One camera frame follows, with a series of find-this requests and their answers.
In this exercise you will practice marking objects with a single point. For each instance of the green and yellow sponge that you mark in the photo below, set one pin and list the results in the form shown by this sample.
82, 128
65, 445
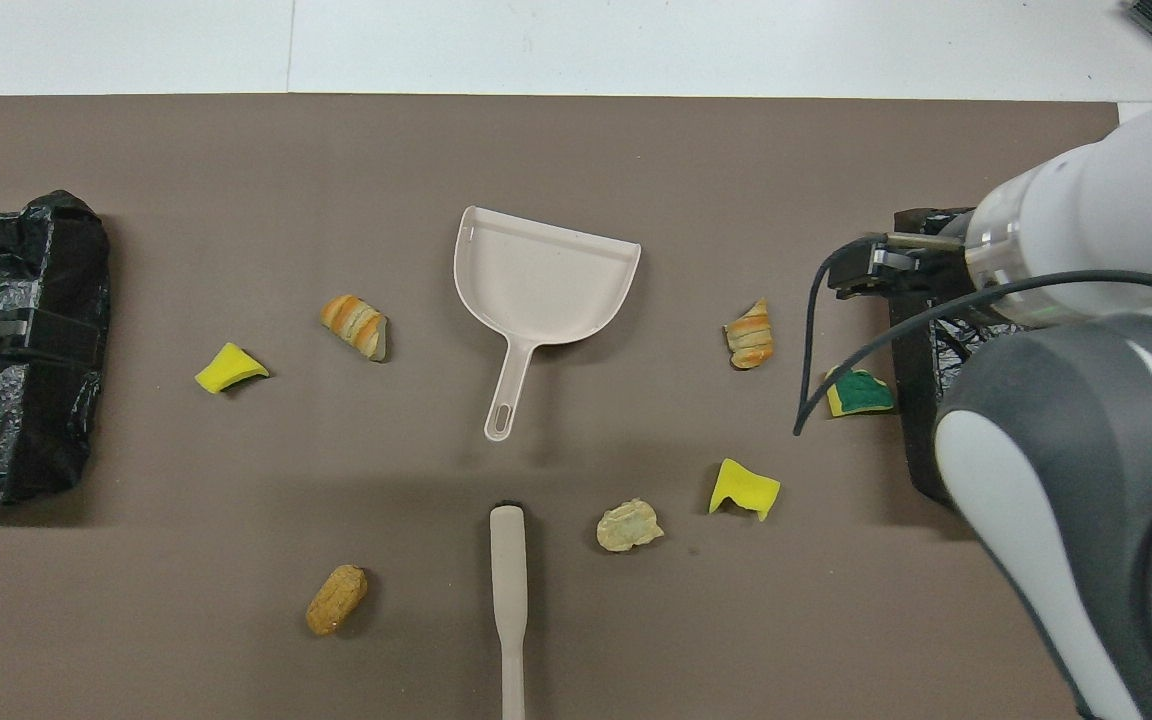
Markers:
861, 393

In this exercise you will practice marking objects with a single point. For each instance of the yellow sponge piece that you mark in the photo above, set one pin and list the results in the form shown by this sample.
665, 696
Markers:
228, 370
741, 487

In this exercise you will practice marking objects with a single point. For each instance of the brown table mat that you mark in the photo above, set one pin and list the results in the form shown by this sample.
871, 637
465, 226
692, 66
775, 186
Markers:
576, 150

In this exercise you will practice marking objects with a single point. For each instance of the beige plastic dustpan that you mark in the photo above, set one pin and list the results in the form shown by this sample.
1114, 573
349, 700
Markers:
536, 290

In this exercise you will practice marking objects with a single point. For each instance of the pale crumbly bread piece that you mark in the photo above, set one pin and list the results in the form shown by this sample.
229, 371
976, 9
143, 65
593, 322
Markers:
628, 527

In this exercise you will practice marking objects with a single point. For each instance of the striped croissant piece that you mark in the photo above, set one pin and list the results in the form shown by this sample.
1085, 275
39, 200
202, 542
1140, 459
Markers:
354, 325
750, 338

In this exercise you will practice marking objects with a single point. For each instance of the brown bread roll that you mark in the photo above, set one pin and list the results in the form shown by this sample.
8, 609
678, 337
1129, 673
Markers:
336, 600

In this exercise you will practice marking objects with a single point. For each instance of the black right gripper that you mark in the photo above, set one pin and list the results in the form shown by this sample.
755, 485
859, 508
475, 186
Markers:
921, 272

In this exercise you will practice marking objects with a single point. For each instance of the beige hand brush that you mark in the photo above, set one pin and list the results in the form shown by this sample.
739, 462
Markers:
508, 570

